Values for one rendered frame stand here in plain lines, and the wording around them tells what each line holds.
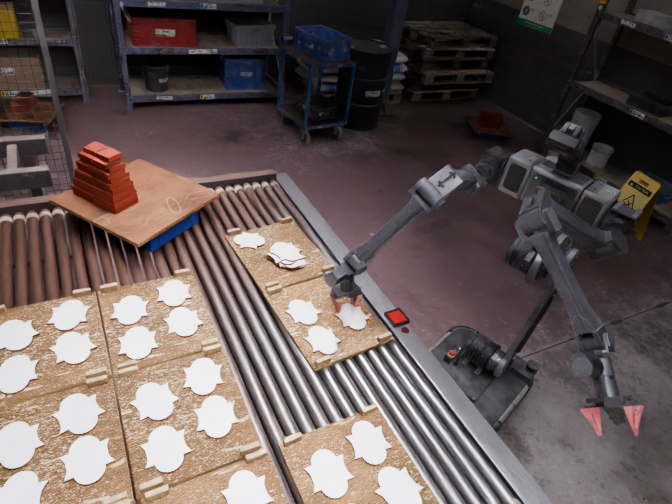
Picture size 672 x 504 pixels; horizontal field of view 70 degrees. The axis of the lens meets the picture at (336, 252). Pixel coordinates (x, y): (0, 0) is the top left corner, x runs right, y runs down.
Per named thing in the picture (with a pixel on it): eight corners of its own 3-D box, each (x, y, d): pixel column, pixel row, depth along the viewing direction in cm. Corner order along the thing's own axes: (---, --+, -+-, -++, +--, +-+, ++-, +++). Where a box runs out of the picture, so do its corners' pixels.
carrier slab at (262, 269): (292, 222, 235) (292, 219, 234) (336, 272, 209) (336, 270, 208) (224, 238, 217) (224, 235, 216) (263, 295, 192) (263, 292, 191)
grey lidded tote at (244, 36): (261, 38, 584) (262, 17, 569) (275, 47, 561) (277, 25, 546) (223, 38, 560) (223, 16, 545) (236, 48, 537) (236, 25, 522)
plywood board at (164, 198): (140, 161, 240) (139, 158, 239) (220, 196, 225) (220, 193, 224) (49, 202, 203) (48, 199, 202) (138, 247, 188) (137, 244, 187)
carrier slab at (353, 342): (337, 275, 208) (337, 272, 207) (393, 340, 182) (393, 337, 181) (263, 296, 191) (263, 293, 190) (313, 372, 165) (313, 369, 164)
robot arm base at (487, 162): (494, 185, 193) (505, 158, 185) (485, 191, 187) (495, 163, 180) (476, 176, 197) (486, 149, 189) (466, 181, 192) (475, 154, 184)
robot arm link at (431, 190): (466, 183, 146) (445, 158, 147) (432, 211, 151) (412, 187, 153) (488, 183, 185) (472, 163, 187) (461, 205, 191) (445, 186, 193)
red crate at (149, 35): (188, 35, 549) (186, 8, 532) (197, 47, 519) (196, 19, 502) (126, 34, 521) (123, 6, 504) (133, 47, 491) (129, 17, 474)
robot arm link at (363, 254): (449, 201, 154) (428, 175, 156) (443, 203, 149) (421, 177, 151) (364, 274, 178) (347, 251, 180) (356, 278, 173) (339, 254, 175)
